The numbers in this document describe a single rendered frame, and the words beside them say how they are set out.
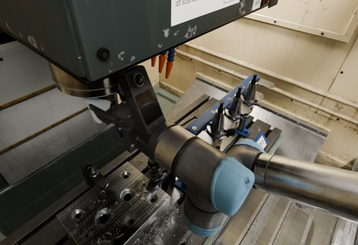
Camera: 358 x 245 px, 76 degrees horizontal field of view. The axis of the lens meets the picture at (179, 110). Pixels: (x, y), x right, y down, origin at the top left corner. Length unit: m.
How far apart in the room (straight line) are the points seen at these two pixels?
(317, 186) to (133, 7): 0.37
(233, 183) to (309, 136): 1.16
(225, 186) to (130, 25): 0.23
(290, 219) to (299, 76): 0.70
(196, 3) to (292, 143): 1.21
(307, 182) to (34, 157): 0.97
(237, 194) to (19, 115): 0.81
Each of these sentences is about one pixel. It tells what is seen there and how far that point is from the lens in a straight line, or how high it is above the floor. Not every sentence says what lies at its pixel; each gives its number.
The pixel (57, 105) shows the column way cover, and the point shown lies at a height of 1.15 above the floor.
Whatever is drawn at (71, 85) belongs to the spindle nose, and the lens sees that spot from 0.42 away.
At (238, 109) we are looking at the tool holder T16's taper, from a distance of 0.78.
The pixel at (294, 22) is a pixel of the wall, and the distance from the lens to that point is 1.28.
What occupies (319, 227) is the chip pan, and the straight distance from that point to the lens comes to 1.34.
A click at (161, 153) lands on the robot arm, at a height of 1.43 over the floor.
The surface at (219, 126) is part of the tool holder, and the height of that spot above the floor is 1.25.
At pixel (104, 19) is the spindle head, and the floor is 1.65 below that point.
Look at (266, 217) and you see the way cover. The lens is 1.17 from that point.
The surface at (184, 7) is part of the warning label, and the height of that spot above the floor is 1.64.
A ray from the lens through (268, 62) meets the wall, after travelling 1.38.
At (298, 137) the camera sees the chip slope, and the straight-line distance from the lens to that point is 1.45.
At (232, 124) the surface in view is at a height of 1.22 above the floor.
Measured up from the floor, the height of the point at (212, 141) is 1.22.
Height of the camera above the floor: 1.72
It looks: 39 degrees down
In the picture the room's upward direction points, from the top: 3 degrees clockwise
